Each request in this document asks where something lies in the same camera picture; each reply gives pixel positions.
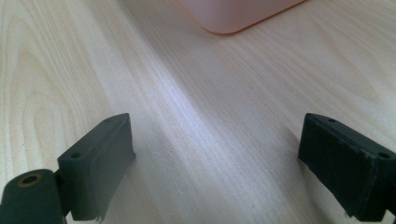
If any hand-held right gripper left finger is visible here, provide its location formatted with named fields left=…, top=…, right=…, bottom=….
left=57, top=112, right=136, bottom=222

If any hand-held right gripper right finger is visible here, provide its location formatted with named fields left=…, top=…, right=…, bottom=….
left=297, top=112, right=396, bottom=223

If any pink plastic container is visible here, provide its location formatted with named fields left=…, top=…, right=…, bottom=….
left=176, top=0, right=307, bottom=35

